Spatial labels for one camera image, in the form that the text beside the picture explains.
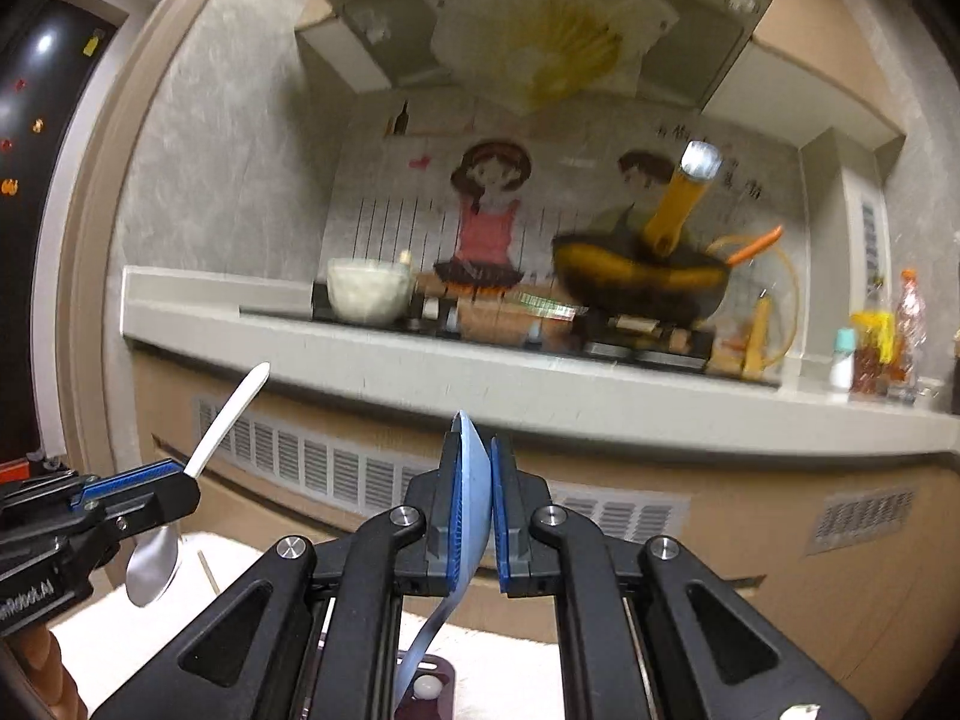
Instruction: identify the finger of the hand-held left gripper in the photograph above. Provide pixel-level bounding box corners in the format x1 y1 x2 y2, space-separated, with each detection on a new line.
101 476 202 541
71 460 186 517

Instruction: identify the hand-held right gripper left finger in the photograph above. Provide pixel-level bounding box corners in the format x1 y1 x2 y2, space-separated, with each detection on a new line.
90 414 467 720

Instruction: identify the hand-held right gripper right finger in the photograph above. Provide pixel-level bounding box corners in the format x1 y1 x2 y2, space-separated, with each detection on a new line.
489 435 871 720

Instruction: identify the light blue plastic spoon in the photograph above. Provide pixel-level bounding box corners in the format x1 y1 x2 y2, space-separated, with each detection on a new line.
391 410 494 720

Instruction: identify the metal spoon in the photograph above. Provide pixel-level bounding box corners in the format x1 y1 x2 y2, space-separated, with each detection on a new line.
125 361 271 608

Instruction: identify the maroon utensil holder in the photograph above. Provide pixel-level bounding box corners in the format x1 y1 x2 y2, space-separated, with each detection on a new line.
394 656 458 720

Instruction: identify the person's left hand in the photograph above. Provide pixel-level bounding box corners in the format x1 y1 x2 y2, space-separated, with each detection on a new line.
0 626 87 720

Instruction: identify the white towel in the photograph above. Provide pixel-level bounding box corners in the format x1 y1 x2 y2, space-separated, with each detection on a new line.
45 529 826 720

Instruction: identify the long grey vent grille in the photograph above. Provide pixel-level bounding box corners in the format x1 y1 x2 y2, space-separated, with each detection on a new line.
193 396 692 541

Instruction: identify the grey kitchen counter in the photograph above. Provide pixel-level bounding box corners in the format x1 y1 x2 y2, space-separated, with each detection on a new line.
120 264 960 460

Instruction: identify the gas stove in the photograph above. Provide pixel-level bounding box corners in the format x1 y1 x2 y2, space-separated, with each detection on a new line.
311 281 713 376

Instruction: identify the wooden cabinet front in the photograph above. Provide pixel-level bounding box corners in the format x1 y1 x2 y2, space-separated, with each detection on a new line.
131 352 960 720

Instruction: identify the white bowl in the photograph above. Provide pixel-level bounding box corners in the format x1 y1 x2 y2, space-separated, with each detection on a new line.
326 257 413 327

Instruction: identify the black door with magnets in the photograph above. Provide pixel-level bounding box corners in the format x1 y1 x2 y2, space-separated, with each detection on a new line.
0 0 122 466

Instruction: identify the small grey vent grille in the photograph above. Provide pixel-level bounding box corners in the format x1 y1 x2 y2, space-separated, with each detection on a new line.
808 487 920 557

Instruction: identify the small bottle with teal cap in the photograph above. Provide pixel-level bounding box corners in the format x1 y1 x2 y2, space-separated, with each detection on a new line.
829 327 857 391

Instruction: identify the orange spatula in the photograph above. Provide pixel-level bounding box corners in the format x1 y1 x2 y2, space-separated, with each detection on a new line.
722 225 785 266

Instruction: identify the bottle with yellow label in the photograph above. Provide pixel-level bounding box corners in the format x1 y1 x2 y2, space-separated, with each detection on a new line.
850 307 898 396

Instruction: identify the clear bottle with orange cap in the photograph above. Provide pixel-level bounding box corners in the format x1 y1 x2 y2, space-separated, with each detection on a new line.
891 268 929 404

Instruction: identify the range hood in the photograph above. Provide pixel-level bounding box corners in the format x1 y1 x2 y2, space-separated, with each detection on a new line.
296 0 773 115

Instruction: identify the frying pan with yellow handle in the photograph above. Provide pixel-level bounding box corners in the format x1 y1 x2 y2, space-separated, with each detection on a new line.
551 141 732 317

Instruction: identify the cartoon wall poster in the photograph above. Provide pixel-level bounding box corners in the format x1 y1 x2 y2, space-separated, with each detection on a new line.
322 90 817 391

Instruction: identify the yellow gas hose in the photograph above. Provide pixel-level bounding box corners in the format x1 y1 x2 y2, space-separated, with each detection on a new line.
705 235 801 385

